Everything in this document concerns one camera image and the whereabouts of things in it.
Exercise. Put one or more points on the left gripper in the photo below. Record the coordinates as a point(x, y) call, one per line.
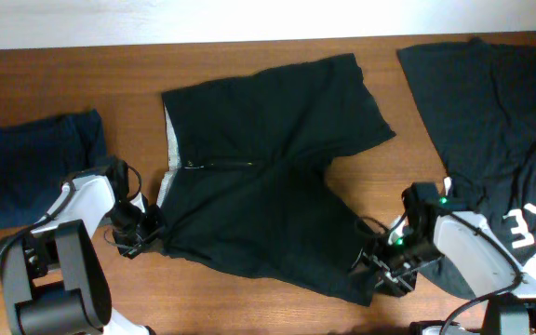
point(143, 234)

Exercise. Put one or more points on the black shorts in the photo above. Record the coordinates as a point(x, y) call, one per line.
point(246, 192)

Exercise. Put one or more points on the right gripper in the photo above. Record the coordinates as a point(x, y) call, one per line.
point(390, 272)

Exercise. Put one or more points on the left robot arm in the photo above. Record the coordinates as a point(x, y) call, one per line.
point(51, 276)

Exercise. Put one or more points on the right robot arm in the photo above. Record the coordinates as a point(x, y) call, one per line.
point(433, 227)

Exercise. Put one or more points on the folded navy blue garment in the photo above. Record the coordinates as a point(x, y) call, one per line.
point(35, 157)

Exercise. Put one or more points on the black t-shirt white lettering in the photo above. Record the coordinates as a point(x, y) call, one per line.
point(478, 104)

